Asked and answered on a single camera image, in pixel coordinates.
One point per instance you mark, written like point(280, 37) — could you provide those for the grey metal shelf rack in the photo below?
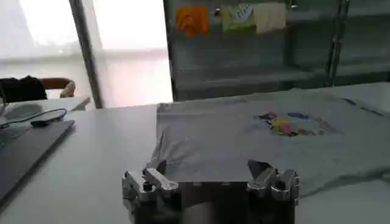
point(368, 45)
point(243, 54)

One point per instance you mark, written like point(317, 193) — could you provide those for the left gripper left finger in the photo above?
point(152, 182)

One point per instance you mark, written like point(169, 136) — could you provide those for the small black dongle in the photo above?
point(39, 123)

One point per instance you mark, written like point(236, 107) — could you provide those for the brown wooden chair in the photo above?
point(65, 83)

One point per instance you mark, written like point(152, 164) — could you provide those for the grey computer mouse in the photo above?
point(22, 111)

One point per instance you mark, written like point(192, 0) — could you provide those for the grey printed T-shirt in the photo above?
point(213, 137)

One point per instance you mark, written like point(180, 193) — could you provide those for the dark window frame post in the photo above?
point(86, 54)

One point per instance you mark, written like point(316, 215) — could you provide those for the black jacket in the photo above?
point(21, 89)

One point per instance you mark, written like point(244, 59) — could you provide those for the dark grey laptop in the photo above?
point(27, 152)

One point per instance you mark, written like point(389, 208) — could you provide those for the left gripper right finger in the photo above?
point(274, 182)

